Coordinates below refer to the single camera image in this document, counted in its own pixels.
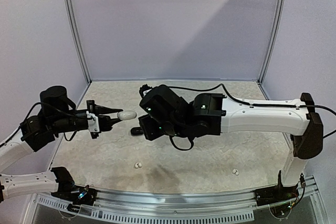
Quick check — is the black earbud charging case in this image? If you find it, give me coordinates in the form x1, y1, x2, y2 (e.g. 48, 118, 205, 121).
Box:
130, 127, 143, 136

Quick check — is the white gold-trimmed charging case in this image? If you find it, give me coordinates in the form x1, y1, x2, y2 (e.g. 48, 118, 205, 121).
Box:
117, 110, 137, 121

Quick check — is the white earbud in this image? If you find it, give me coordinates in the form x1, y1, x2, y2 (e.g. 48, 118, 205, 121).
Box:
232, 169, 239, 176
134, 163, 142, 169

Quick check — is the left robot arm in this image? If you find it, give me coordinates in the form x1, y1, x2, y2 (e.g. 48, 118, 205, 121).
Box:
1, 86, 123, 206

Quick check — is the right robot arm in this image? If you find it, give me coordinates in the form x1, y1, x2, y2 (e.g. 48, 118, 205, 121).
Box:
139, 84, 324, 201

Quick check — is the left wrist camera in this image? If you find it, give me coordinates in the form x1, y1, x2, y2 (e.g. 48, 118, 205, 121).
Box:
86, 111, 101, 139

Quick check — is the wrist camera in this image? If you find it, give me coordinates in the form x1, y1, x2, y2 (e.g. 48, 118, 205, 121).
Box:
139, 84, 153, 98
86, 111, 101, 139

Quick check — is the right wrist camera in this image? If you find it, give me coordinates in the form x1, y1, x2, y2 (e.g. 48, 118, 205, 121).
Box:
139, 84, 153, 98

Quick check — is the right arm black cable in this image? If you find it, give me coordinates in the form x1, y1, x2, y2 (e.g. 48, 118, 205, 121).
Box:
167, 83, 336, 151

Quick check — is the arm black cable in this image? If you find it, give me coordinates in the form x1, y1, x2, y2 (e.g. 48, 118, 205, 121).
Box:
0, 102, 79, 148
167, 83, 336, 151

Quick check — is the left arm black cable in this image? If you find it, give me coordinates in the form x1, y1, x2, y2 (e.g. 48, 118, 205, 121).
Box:
0, 102, 79, 148

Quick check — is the aluminium front rail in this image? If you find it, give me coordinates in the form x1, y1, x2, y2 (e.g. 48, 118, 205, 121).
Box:
31, 174, 320, 216

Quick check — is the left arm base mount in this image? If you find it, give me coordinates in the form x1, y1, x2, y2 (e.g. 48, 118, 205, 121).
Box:
51, 183, 98, 206

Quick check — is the white slotted cable duct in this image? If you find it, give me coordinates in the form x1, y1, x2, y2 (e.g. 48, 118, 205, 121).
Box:
31, 196, 255, 223

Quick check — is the left aluminium corner post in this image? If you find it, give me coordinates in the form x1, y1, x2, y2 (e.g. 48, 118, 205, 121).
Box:
64, 0, 92, 84

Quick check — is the aluminium corner post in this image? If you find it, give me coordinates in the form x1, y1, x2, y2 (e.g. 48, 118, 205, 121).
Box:
257, 0, 285, 86
64, 0, 92, 84

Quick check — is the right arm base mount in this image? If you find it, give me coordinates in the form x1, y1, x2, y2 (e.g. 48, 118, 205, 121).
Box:
253, 177, 299, 206

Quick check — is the right aluminium corner post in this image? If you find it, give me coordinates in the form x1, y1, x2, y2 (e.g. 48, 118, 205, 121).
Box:
257, 0, 285, 86

